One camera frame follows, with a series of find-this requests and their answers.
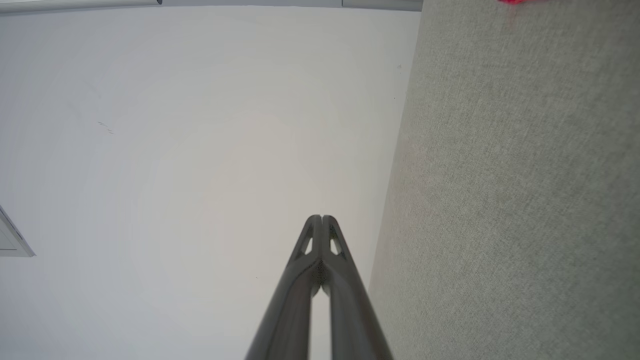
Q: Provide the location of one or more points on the grey skirting strip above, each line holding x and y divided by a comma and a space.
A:
250, 3

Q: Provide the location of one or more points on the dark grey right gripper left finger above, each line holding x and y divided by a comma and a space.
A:
287, 310

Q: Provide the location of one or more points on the red and white jersey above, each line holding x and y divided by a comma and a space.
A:
515, 1

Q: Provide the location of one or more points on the grey fabric sofa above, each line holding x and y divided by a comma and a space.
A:
500, 200

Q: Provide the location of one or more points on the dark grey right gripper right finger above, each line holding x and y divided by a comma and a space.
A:
352, 320

